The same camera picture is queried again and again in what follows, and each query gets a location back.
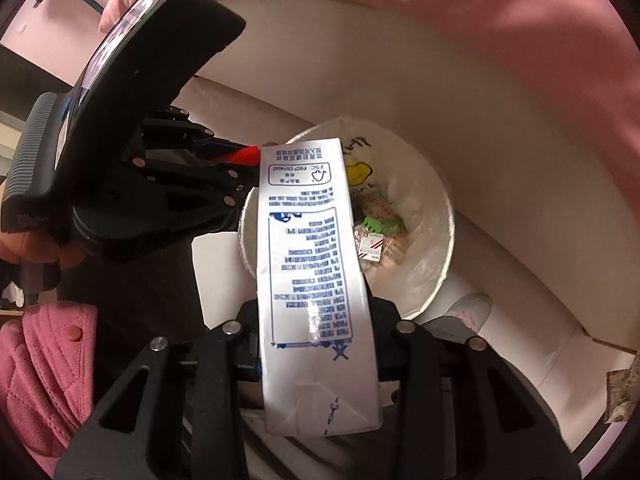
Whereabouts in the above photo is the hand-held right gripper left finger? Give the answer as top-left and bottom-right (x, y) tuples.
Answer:
(54, 300), (263, 480)

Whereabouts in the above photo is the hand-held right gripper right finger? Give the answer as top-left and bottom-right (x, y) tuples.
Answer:
(367, 296), (571, 480)

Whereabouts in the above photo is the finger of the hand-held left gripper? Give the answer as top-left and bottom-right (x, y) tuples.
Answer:
(140, 107), (241, 157)
(117, 152), (253, 233)

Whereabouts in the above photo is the white blue-print milk carton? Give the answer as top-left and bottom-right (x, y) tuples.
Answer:
(255, 136), (383, 440)

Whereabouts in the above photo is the white trash bin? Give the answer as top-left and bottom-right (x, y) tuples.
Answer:
(237, 116), (457, 322)

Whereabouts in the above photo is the person's left hand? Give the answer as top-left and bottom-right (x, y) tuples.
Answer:
(0, 230), (87, 271)

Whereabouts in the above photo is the grey slipper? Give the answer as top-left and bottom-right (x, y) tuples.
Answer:
(417, 292), (493, 343)

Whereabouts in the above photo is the brown crumpled wrapper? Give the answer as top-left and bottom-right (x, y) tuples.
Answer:
(357, 192), (408, 272)

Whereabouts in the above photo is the red striped packet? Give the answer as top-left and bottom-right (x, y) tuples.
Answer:
(354, 227), (386, 262)

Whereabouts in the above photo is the green wrapper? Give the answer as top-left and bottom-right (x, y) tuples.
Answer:
(362, 216), (401, 235)

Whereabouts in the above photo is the person's pink quilted jacket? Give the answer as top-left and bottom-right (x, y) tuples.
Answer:
(0, 302), (98, 466)

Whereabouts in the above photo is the crumpled patterned paper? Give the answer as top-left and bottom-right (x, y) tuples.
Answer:
(606, 369), (635, 423)

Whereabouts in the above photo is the pink floral bed sheet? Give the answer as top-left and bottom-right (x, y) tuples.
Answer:
(100, 0), (640, 201)

